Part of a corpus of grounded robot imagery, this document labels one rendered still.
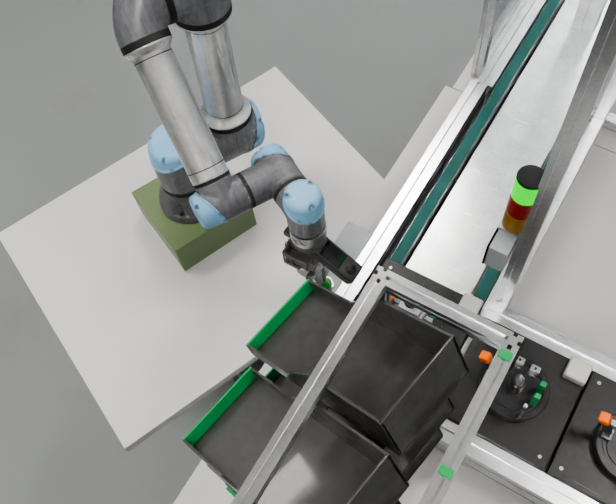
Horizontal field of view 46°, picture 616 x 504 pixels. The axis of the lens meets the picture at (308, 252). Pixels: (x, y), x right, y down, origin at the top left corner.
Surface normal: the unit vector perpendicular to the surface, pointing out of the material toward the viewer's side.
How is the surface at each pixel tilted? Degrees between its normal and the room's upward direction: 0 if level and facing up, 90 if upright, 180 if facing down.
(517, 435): 0
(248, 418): 25
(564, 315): 0
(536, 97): 0
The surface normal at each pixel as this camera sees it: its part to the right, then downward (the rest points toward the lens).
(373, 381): -0.38, -0.65
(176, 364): -0.07, -0.46
